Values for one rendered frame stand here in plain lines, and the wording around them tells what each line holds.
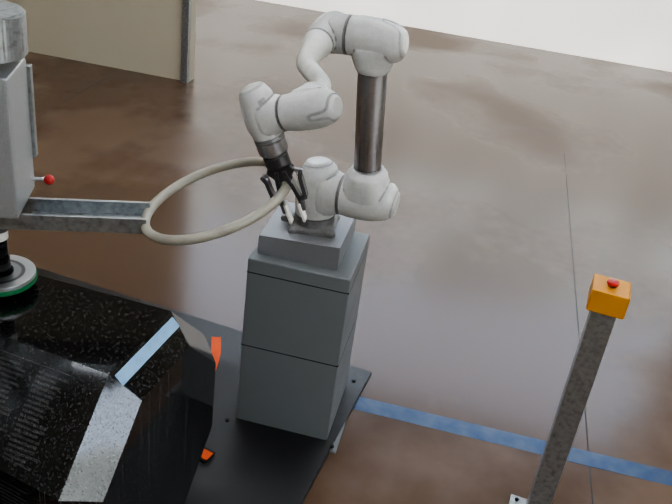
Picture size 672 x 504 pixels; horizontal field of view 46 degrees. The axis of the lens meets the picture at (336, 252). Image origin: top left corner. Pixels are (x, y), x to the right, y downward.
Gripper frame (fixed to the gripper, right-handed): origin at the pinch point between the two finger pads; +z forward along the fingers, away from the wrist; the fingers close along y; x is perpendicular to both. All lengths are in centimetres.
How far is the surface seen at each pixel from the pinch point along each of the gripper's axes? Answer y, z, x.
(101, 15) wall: 284, 18, -461
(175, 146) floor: 185, 90, -303
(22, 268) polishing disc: 88, -4, 14
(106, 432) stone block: 52, 26, 60
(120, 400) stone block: 48, 22, 52
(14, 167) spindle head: 66, -40, 22
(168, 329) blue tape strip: 44, 21, 22
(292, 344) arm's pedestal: 31, 74, -31
